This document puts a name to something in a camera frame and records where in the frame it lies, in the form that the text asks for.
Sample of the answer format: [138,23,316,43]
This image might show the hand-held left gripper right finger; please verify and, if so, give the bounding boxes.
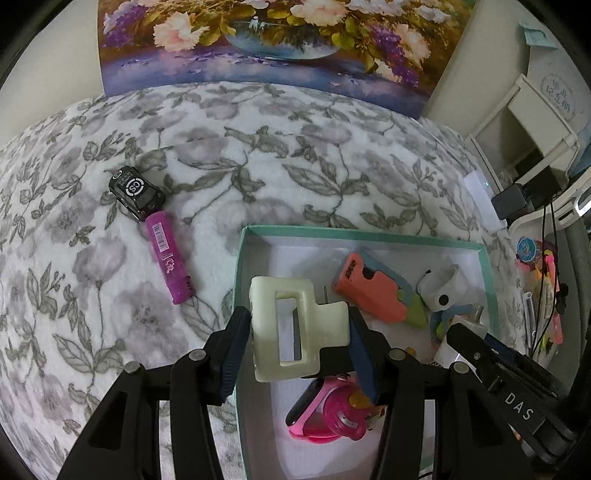
[346,307,529,480]

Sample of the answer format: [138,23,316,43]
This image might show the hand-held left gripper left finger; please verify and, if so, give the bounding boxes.
[55,305,252,480]

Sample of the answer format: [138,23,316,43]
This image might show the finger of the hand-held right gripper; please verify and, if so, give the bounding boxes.
[445,322,541,435]
[482,332,568,398]

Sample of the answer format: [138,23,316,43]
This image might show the white charger plug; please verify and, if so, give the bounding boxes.
[431,305,488,370]

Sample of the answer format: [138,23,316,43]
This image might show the cream hair claw clip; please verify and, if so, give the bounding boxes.
[249,275,348,383]

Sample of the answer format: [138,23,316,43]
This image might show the pink toy figure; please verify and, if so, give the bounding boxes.
[323,376,386,441]

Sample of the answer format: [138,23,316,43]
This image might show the pink watch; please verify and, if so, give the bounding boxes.
[285,376,370,444]

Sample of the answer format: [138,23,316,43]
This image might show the orange carrot-shaped cutter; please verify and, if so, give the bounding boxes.
[331,251,430,329]

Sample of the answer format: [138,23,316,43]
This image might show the white box with teal rim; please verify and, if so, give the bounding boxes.
[233,224,502,480]

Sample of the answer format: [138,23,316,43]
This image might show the white plastic toy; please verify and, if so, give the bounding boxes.
[418,264,467,312]

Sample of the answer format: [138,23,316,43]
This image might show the colourful stationery bundle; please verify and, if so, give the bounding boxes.
[515,235,568,347]

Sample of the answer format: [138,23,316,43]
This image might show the purple lighter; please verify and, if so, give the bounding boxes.
[145,211,195,305]

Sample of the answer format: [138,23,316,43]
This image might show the small black box device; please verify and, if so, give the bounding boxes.
[490,185,532,220]

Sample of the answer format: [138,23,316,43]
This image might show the white rectangular device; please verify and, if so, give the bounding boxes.
[463,170,509,232]

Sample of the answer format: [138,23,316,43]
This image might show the black toy car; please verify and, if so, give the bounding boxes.
[109,165,166,222]

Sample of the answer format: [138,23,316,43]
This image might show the grey floral blanket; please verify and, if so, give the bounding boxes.
[0,82,522,480]

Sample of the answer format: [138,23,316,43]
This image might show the white desk shelf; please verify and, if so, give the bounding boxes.
[466,0,591,185]

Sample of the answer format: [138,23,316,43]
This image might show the floral painting poster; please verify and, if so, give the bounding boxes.
[97,0,476,118]

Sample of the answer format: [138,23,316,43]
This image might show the pale blue sticky note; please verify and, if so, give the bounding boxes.
[517,21,559,49]

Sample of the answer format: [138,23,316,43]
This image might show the black cable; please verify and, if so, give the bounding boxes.
[531,198,571,361]

